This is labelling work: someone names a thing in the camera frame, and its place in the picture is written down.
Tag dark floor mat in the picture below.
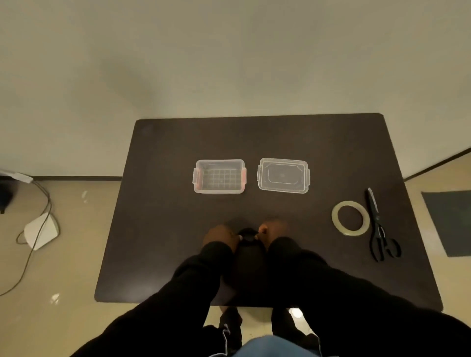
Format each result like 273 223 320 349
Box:
421 190 471 258

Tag person's blue clothing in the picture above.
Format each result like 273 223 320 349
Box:
209 323 339 357

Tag black scissors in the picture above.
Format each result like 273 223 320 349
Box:
364 187 402 262

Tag person's left forearm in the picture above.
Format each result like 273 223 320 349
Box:
70 241 236 357

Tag clear plastic lid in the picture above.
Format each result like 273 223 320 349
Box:
257 157 311 194

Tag white floor device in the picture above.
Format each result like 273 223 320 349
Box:
23 212 60 252

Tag white power adapter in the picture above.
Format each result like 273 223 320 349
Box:
0 170 34 184

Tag black floor object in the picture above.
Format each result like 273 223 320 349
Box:
0 176 15 215

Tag black cable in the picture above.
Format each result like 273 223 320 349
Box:
237 228 261 248

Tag person's left hand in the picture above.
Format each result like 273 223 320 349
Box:
202 225 242 255

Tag person's right hand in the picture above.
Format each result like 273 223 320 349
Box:
256 220 290 251

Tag person's right forearm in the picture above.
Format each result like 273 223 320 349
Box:
265 236 471 357

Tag clear plastic box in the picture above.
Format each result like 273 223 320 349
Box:
192 158 247 195

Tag pale tape roll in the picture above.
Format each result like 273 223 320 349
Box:
331 200 370 236

